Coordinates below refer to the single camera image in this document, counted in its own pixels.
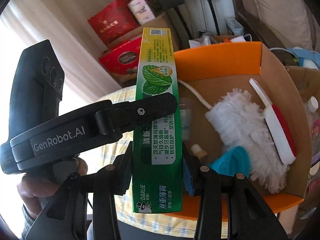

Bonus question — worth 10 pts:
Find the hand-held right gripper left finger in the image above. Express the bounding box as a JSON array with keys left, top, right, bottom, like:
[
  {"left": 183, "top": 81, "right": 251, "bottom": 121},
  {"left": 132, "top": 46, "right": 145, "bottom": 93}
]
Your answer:
[{"left": 25, "top": 141, "right": 133, "bottom": 240}]

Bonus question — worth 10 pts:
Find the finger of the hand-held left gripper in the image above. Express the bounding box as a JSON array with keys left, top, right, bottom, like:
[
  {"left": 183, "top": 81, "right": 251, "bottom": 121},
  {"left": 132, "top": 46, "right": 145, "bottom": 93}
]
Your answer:
[{"left": 95, "top": 92, "right": 178, "bottom": 135}]

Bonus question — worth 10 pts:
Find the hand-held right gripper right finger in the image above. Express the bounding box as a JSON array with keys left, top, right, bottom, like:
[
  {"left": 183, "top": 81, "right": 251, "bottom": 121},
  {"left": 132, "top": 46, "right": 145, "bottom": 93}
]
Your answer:
[{"left": 183, "top": 142, "right": 298, "bottom": 240}]

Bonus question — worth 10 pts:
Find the green toothpaste box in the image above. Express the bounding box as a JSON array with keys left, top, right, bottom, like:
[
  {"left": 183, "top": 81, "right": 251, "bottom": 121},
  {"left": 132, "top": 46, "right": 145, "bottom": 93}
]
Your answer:
[{"left": 132, "top": 27, "right": 182, "bottom": 214}]

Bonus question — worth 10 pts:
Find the clear bottle with pink cap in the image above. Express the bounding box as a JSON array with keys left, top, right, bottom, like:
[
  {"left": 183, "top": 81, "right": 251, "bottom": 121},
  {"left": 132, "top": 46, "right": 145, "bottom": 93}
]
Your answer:
[{"left": 180, "top": 97, "right": 193, "bottom": 143}]

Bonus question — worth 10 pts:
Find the blue collapsible funnel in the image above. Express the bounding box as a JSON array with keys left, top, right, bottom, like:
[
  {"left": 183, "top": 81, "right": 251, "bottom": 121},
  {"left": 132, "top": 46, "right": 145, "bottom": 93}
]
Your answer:
[{"left": 206, "top": 146, "right": 250, "bottom": 178}]

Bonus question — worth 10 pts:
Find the white fluffy duster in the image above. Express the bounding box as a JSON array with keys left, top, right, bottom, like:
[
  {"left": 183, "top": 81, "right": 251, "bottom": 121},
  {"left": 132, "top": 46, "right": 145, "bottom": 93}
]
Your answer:
[{"left": 178, "top": 79, "right": 288, "bottom": 194}]

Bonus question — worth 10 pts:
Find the orange cardboard box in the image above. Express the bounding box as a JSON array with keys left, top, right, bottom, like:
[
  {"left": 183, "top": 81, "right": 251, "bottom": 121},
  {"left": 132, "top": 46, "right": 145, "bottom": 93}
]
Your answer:
[{"left": 162, "top": 42, "right": 313, "bottom": 218}]

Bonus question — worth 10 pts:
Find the red and white lint brush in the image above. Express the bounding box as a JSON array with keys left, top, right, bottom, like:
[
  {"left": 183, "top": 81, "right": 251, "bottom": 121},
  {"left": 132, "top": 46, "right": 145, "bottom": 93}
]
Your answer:
[{"left": 249, "top": 78, "right": 297, "bottom": 165}]

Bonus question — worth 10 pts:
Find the person's left hand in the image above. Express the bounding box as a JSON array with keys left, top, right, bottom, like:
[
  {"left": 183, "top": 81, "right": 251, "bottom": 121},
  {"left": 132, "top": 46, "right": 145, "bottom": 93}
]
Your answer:
[{"left": 16, "top": 156, "right": 88, "bottom": 213}]

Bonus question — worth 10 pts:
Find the yellow plaid tablecloth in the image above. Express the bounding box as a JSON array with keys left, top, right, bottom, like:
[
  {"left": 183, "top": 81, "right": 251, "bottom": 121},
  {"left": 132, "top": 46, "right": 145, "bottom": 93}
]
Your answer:
[{"left": 96, "top": 85, "right": 200, "bottom": 220}]

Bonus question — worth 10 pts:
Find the red gift box lower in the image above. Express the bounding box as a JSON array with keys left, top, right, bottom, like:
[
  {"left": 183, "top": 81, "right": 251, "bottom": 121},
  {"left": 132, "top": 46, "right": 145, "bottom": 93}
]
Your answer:
[{"left": 99, "top": 36, "right": 143, "bottom": 88}]

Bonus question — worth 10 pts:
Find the red gift box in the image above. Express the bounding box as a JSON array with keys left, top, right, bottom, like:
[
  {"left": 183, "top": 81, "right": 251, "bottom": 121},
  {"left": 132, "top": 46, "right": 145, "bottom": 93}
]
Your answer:
[
  {"left": 99, "top": 36, "right": 143, "bottom": 88},
  {"left": 87, "top": 0, "right": 139, "bottom": 45}
]

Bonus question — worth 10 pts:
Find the white plastic bag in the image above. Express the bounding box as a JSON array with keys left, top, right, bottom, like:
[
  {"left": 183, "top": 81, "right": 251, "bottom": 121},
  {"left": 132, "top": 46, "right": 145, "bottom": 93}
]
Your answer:
[{"left": 189, "top": 32, "right": 213, "bottom": 48}]

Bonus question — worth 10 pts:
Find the brown cardboard box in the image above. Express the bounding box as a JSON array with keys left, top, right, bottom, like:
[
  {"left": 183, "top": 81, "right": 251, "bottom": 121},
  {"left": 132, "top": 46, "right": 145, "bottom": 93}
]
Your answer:
[{"left": 107, "top": 12, "right": 181, "bottom": 55}]

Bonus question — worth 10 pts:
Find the pink and white box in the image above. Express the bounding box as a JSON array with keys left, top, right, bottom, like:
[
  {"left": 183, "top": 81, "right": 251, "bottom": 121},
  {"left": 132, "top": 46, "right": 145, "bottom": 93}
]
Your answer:
[{"left": 127, "top": 0, "right": 156, "bottom": 25}]

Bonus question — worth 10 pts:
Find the white sheer curtain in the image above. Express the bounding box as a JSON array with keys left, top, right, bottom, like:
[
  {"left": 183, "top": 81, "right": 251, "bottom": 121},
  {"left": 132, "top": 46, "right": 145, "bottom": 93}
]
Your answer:
[{"left": 0, "top": 0, "right": 123, "bottom": 105}]

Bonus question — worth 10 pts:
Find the white and blue tissue box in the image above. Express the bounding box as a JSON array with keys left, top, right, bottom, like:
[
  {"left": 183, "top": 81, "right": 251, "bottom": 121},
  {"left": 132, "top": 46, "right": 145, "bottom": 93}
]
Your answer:
[{"left": 224, "top": 17, "right": 243, "bottom": 37}]

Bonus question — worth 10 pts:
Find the brown sofa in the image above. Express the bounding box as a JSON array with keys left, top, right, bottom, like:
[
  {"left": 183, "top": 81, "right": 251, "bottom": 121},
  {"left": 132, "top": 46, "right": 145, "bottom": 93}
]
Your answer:
[{"left": 235, "top": 0, "right": 320, "bottom": 53}]

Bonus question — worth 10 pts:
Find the white plastic bottle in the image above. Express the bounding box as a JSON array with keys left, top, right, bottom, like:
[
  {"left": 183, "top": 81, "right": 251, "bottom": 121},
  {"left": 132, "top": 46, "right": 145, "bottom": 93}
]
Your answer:
[{"left": 306, "top": 96, "right": 320, "bottom": 115}]

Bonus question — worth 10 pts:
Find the open brown cardboard carton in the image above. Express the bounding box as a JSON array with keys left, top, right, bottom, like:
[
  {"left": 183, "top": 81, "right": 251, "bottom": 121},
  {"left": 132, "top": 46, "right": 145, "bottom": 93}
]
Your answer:
[{"left": 285, "top": 66, "right": 320, "bottom": 205}]

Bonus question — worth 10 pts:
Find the blue cloth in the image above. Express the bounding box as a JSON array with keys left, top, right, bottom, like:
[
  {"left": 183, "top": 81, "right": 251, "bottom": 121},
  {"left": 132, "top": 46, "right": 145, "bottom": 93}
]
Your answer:
[{"left": 291, "top": 47, "right": 320, "bottom": 68}]

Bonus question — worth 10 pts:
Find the beige sofa cushion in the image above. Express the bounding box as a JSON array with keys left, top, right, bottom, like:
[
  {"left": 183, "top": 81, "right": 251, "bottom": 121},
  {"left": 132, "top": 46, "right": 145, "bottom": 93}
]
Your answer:
[{"left": 250, "top": 0, "right": 320, "bottom": 50}]

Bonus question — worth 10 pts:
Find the white charger with cable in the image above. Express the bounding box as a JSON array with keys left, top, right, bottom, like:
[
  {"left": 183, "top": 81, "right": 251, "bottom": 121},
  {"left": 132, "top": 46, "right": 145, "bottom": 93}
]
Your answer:
[{"left": 230, "top": 34, "right": 251, "bottom": 43}]

